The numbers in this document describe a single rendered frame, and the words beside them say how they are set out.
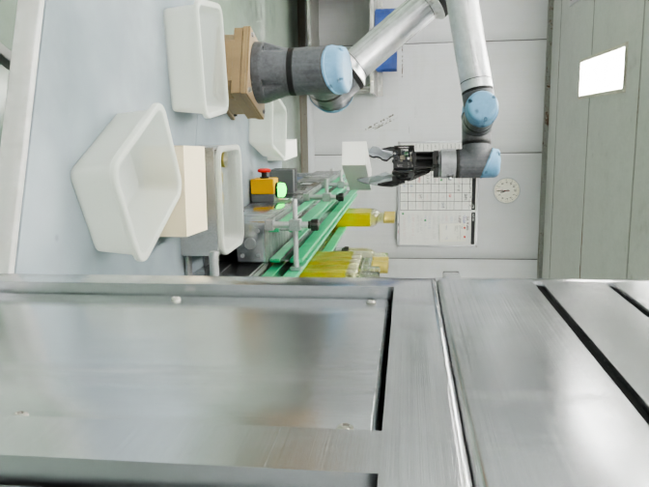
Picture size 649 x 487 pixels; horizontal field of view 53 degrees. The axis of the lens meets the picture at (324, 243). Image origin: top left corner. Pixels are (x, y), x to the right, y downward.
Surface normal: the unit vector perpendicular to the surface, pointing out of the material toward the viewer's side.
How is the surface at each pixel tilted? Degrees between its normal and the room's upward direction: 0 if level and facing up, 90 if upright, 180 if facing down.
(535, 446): 90
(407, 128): 90
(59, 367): 90
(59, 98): 0
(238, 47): 90
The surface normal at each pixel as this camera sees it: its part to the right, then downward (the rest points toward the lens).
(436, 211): -0.12, 0.18
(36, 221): 0.99, 0.00
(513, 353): -0.02, -0.98
